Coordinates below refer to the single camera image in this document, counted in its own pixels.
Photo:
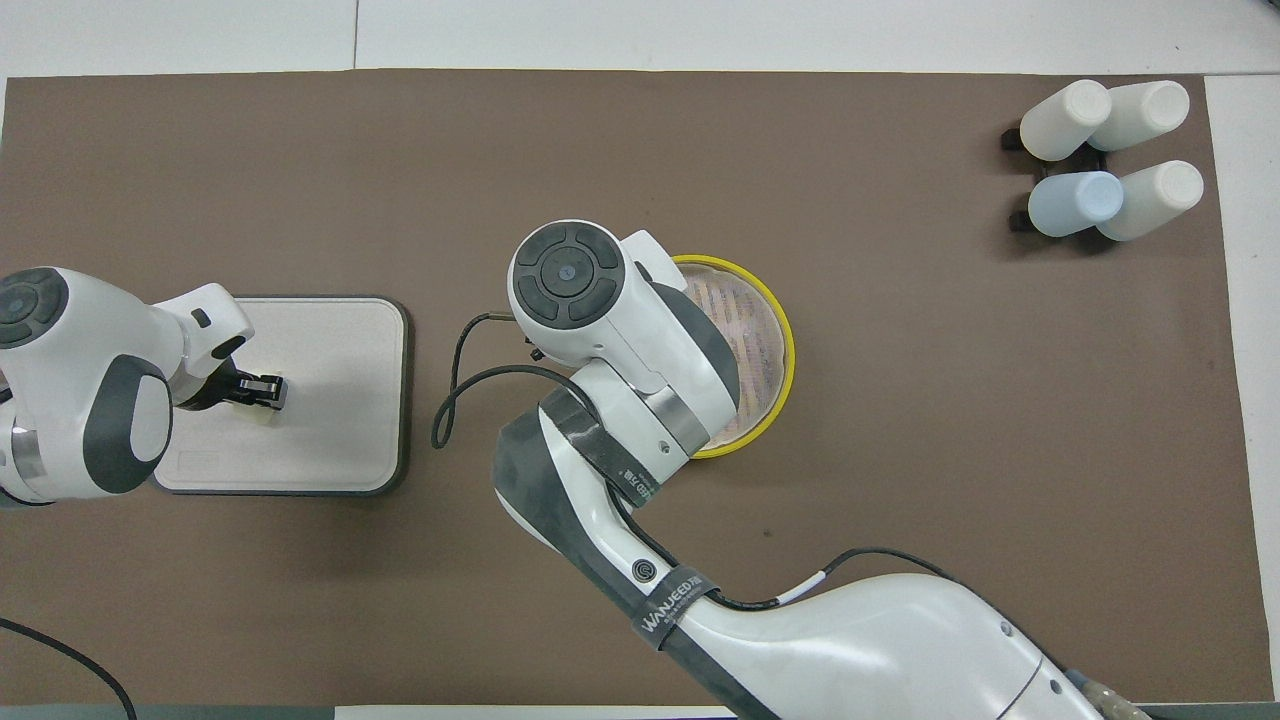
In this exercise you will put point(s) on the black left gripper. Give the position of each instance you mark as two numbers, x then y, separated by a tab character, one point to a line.
212	390

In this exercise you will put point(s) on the yellow rimmed steamer basket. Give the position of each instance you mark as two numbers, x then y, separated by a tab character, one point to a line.
755	350

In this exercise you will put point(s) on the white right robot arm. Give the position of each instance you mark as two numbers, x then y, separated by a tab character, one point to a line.
640	340

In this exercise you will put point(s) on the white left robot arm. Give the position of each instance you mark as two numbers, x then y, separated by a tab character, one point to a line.
90	340

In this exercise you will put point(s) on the grey cutting board, dark rim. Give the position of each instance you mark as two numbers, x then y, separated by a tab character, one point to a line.
340	400

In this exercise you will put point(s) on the brown table mat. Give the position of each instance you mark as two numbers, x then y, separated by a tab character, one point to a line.
900	400

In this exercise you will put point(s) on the black cup rack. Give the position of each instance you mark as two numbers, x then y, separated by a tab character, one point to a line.
1012	140

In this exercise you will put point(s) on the light blue plastic cup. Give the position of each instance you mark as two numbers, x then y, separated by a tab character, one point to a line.
1075	203

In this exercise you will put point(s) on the white plastic cup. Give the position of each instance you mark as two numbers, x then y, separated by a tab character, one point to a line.
1160	195
1065	120
1150	110

